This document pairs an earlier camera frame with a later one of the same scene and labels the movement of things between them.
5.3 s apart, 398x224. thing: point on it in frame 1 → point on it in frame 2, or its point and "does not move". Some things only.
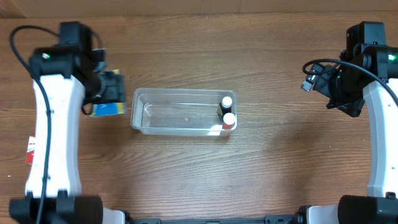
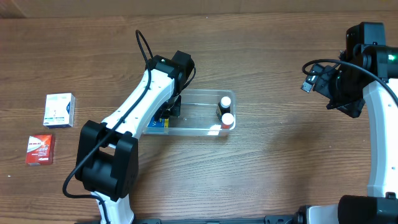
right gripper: [353, 103] does not move
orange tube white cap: [229, 119] does not move
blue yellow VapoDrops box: [111, 108] → [161, 122]
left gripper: [111, 89] → [176, 105]
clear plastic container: [180, 111] does not move
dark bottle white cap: [225, 107] does not move
